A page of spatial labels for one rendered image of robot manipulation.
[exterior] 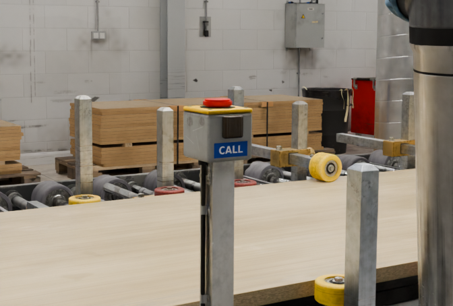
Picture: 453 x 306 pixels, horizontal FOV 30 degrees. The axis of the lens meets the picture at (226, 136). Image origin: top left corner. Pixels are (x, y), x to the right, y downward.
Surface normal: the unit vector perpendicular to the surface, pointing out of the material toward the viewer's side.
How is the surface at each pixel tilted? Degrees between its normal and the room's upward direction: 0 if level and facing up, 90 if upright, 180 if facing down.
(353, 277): 90
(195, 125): 90
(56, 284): 0
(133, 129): 90
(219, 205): 90
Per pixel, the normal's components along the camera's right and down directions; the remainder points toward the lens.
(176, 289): 0.00, -0.99
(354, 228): -0.85, 0.06
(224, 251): 0.52, 0.11
